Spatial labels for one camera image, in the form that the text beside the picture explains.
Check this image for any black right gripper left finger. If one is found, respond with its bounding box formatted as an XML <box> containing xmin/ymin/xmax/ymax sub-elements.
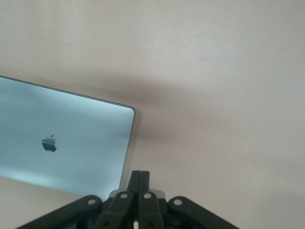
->
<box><xmin>14</xmin><ymin>170</ymin><xmax>142</xmax><ymax>229</ymax></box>

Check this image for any brown table cover sheet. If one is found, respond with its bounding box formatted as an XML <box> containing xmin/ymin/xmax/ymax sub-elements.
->
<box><xmin>0</xmin><ymin>0</ymin><xmax>305</xmax><ymax>229</ymax></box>

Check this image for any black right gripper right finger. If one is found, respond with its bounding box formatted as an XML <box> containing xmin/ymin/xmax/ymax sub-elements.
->
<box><xmin>140</xmin><ymin>170</ymin><xmax>240</xmax><ymax>229</ymax></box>

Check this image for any grey laptop computer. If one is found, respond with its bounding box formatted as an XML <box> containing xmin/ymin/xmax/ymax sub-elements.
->
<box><xmin>0</xmin><ymin>75</ymin><xmax>136</xmax><ymax>199</ymax></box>

